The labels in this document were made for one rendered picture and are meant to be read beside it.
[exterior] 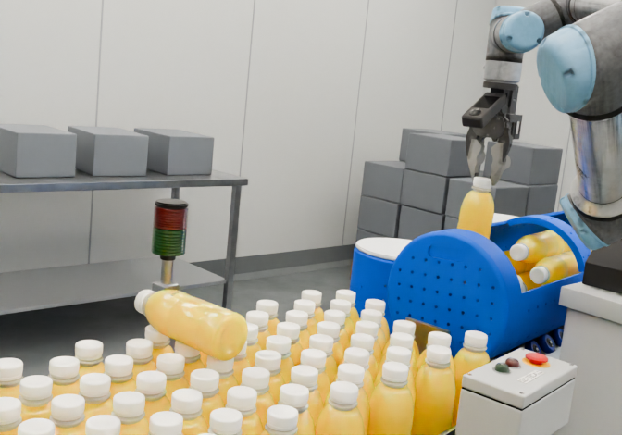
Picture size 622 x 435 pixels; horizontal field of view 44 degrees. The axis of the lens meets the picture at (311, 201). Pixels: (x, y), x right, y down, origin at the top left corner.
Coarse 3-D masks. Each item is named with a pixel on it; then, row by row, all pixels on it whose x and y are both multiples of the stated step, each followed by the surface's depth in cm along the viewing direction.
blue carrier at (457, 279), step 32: (512, 224) 189; (544, 224) 184; (416, 256) 160; (448, 256) 156; (480, 256) 151; (576, 256) 180; (416, 288) 161; (448, 288) 156; (480, 288) 151; (512, 288) 150; (544, 288) 161; (448, 320) 156; (480, 320) 151; (512, 320) 150; (544, 320) 164
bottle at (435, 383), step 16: (432, 368) 123; (448, 368) 124; (416, 384) 124; (432, 384) 122; (448, 384) 122; (416, 400) 124; (432, 400) 122; (448, 400) 122; (416, 416) 124; (432, 416) 122; (448, 416) 123; (416, 432) 124; (432, 432) 123
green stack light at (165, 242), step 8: (160, 232) 142; (168, 232) 142; (176, 232) 142; (184, 232) 144; (152, 240) 144; (160, 240) 142; (168, 240) 142; (176, 240) 143; (184, 240) 144; (152, 248) 144; (160, 248) 142; (168, 248) 142; (176, 248) 143; (184, 248) 145
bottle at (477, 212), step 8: (472, 192) 161; (480, 192) 161; (488, 192) 161; (464, 200) 162; (472, 200) 160; (480, 200) 160; (488, 200) 160; (464, 208) 161; (472, 208) 160; (480, 208) 159; (488, 208) 160; (464, 216) 161; (472, 216) 160; (480, 216) 160; (488, 216) 160; (464, 224) 161; (472, 224) 160; (480, 224) 160; (488, 224) 161; (480, 232) 160; (488, 232) 161
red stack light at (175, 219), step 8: (160, 208) 142; (184, 208) 143; (160, 216) 142; (168, 216) 141; (176, 216) 142; (184, 216) 143; (160, 224) 142; (168, 224) 142; (176, 224) 142; (184, 224) 144
